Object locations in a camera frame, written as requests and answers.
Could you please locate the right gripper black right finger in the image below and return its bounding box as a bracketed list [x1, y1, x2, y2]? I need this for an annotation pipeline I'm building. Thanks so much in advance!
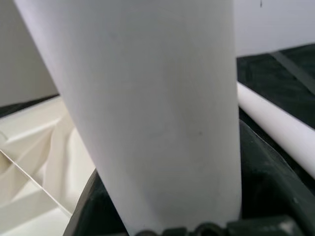
[238, 119, 315, 236]

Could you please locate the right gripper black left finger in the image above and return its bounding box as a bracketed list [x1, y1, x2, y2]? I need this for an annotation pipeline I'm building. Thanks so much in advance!
[63, 169, 129, 236]

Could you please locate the white plastic table top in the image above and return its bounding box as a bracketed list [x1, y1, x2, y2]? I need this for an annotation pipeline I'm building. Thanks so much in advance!
[0, 95, 99, 236]

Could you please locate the white plastic table leg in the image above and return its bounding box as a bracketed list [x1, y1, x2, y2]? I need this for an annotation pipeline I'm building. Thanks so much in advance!
[236, 81, 315, 180]
[13, 0, 243, 236]

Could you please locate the black table cloth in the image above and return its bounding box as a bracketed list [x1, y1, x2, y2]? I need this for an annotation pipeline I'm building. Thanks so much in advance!
[0, 43, 315, 197]

